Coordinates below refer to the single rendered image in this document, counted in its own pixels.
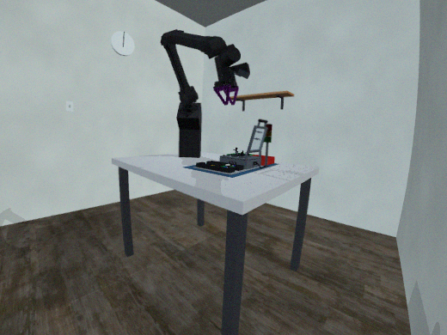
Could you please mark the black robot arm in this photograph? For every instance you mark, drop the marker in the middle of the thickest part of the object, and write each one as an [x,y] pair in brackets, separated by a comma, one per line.
[227,54]

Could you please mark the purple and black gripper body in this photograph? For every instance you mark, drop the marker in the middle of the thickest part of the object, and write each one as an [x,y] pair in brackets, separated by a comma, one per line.
[225,81]

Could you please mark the red tray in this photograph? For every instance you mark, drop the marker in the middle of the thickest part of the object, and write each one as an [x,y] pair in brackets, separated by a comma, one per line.
[270,160]

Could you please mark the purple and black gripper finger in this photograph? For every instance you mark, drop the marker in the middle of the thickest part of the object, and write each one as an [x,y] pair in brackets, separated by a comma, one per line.
[227,88]
[236,91]

